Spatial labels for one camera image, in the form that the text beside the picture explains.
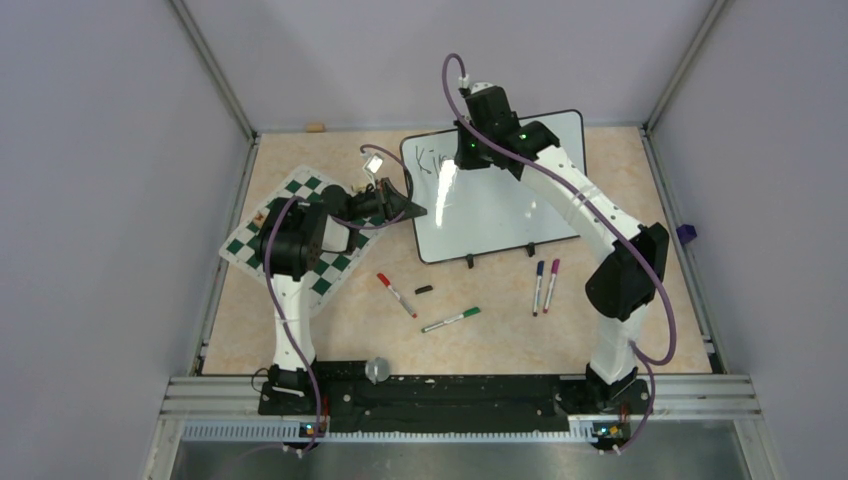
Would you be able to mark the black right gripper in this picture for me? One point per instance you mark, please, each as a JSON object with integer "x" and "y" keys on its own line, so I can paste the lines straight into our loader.
{"x": 465, "y": 160}

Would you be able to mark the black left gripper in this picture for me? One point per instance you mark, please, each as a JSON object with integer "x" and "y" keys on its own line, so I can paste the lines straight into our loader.
{"x": 391, "y": 203}

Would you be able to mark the white whiteboard black frame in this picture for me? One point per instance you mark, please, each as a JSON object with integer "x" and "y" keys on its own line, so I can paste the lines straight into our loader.
{"x": 472, "y": 212}

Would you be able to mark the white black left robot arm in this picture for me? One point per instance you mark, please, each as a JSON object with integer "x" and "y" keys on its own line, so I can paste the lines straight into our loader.
{"x": 291, "y": 372}

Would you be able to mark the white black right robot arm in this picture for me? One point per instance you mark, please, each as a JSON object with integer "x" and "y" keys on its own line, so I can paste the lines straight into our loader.
{"x": 631, "y": 255}

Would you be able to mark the red capped marker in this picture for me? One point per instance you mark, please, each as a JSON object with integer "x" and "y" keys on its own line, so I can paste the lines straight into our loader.
{"x": 402, "y": 301}

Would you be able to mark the green white chess mat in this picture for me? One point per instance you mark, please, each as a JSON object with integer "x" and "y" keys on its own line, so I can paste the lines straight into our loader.
{"x": 288, "y": 239}

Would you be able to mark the green capped marker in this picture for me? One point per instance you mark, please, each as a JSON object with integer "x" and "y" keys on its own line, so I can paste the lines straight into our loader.
{"x": 453, "y": 319}

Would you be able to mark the small wooden block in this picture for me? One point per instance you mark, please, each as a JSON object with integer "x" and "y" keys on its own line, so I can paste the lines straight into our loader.
{"x": 315, "y": 127}

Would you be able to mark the blue capped marker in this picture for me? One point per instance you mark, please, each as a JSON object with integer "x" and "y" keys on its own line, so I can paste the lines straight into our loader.
{"x": 538, "y": 288}

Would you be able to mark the pink capped marker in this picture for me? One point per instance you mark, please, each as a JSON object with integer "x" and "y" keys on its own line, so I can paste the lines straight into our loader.
{"x": 551, "y": 285}

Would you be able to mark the purple block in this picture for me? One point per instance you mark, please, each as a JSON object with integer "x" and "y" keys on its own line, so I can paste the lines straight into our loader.
{"x": 686, "y": 233}

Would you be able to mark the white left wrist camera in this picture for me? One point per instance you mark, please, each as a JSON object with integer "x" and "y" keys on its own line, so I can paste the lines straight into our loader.
{"x": 373, "y": 163}

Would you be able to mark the aluminium frame rail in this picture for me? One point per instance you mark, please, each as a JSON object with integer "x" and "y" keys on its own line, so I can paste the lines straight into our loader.
{"x": 226, "y": 406}

